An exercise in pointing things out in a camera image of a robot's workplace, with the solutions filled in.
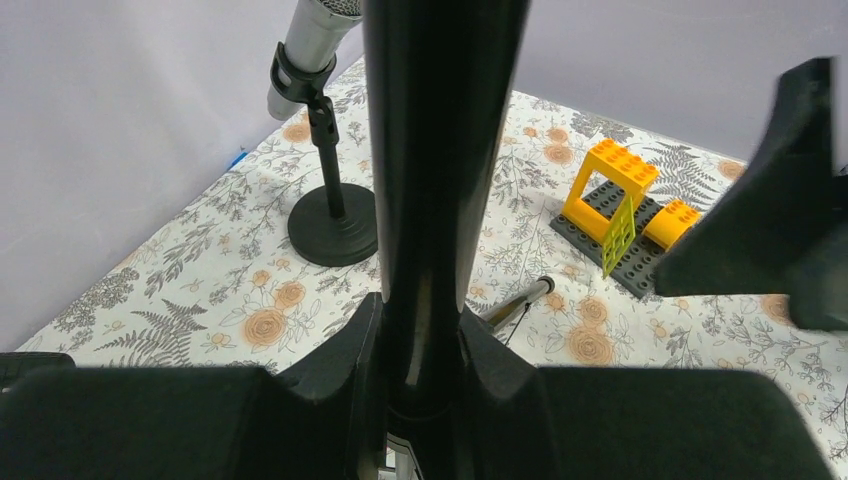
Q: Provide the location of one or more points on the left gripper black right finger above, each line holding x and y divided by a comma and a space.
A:
558, 422

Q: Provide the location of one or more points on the floral table mat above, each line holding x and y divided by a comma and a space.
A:
220, 283

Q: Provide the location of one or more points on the yellow orange toy cylinder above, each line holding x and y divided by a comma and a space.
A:
671, 223

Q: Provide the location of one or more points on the silver microphone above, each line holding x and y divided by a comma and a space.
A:
308, 52

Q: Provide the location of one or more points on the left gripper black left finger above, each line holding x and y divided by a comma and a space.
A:
322, 418

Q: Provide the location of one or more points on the black microphone stand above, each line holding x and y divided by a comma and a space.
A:
333, 225

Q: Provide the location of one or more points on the yellow toy brick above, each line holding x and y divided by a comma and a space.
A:
608, 172

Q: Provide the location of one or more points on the lime green fence piece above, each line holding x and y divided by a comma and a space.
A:
619, 236

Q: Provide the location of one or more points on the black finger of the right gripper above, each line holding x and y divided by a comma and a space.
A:
781, 228

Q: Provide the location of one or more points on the black music stand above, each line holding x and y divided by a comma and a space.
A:
441, 388

